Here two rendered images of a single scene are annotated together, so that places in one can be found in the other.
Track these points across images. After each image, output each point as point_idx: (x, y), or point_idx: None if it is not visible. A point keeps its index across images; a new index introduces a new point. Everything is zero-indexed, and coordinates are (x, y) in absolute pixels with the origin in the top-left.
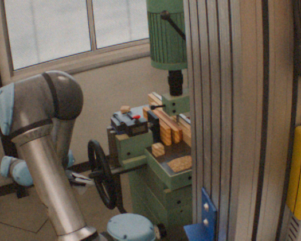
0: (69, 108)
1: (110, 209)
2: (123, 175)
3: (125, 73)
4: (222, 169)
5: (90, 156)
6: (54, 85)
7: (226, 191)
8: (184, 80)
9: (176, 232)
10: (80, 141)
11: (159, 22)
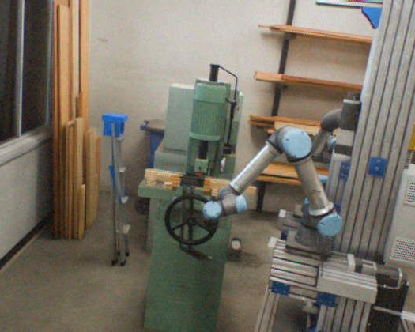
0: None
1: (52, 312)
2: (15, 286)
3: (1, 178)
4: (394, 141)
5: (170, 213)
6: None
7: (398, 147)
8: (29, 182)
9: None
10: None
11: (216, 109)
